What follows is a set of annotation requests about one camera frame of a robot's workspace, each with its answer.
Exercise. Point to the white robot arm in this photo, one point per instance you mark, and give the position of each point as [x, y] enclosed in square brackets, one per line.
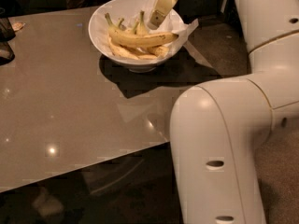
[215, 126]

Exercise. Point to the black mesh container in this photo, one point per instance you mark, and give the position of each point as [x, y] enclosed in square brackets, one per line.
[6, 33]

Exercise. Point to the small tan object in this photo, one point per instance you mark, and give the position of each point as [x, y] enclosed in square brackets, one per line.
[17, 26]

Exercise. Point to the white paper liner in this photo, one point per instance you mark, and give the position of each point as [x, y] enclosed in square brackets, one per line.
[177, 24]

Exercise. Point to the white ceramic bowl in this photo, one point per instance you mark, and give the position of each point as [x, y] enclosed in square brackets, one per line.
[102, 25]

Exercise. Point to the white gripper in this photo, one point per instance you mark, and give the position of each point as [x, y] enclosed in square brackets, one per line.
[163, 4]

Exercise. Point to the right spotted yellow banana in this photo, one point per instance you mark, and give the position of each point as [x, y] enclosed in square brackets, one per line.
[158, 51]

